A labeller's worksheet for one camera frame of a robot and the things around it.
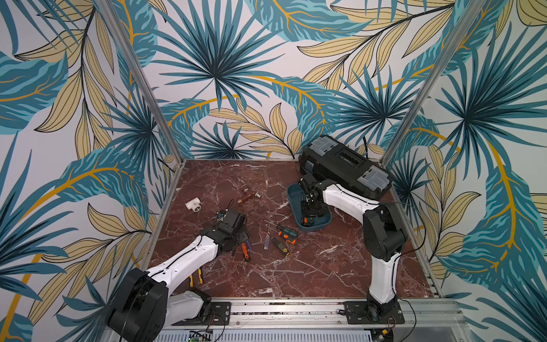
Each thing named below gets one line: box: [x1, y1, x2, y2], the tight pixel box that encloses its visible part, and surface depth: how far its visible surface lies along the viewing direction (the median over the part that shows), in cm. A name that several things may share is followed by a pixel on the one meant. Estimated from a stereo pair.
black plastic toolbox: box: [298, 135, 394, 203], surface depth 97 cm
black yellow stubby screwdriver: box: [271, 236, 290, 257], surface depth 89 cm
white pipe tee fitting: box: [185, 196, 202, 213], surface depth 100 cm
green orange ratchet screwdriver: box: [263, 219, 298, 245], surface depth 92 cm
